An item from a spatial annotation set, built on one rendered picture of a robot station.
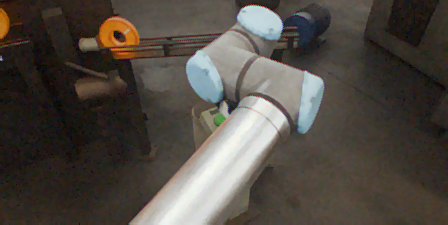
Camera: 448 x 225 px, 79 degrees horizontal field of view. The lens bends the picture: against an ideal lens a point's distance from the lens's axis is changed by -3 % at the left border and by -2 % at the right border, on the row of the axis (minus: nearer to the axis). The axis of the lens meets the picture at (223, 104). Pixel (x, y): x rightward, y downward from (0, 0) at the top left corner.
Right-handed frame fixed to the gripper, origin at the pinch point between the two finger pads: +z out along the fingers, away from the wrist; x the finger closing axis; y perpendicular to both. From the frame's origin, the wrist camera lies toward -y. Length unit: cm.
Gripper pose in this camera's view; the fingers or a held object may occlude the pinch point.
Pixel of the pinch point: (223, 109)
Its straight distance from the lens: 84.3
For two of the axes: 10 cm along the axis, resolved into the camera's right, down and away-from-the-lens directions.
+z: -1.7, 5.5, 8.2
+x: 8.6, -3.2, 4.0
